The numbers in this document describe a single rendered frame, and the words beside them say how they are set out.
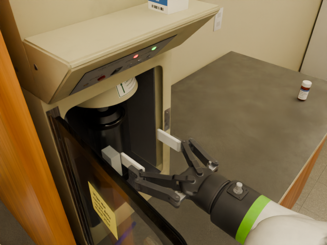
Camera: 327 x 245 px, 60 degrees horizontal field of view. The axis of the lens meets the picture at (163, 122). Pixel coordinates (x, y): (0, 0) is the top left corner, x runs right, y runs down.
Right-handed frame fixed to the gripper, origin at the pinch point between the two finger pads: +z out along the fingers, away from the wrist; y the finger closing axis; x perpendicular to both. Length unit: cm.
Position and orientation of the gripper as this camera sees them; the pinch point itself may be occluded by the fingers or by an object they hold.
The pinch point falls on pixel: (146, 148)
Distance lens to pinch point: 64.6
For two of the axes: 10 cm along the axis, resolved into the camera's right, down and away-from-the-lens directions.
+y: -6.8, 4.4, -5.8
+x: 0.0, 8.0, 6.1
